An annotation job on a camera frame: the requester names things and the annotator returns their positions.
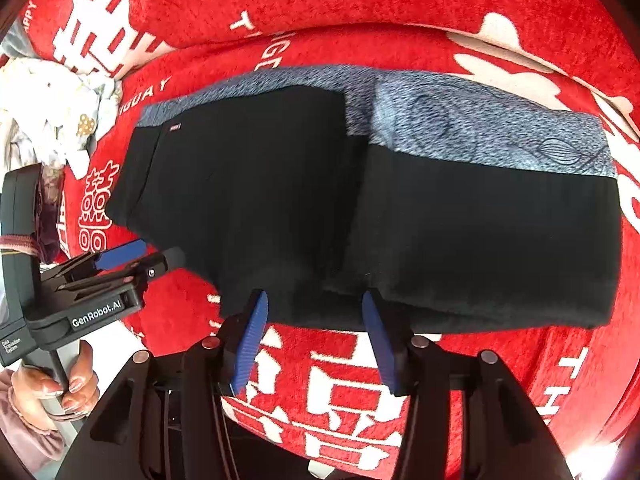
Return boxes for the red pillow with white characters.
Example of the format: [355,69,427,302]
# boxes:
[21,0,639,119]

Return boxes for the pink left sleeve forearm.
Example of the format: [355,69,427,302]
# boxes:
[0,370,65,474]

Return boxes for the black pants with blue waistband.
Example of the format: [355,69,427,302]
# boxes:
[105,65,622,333]

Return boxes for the red bedspread with white characters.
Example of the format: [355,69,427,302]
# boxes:
[49,22,640,480]

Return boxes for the white floral cloth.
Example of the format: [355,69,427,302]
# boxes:
[1,58,122,180]

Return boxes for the person's left hand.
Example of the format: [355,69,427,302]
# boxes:
[11,340,100,432]

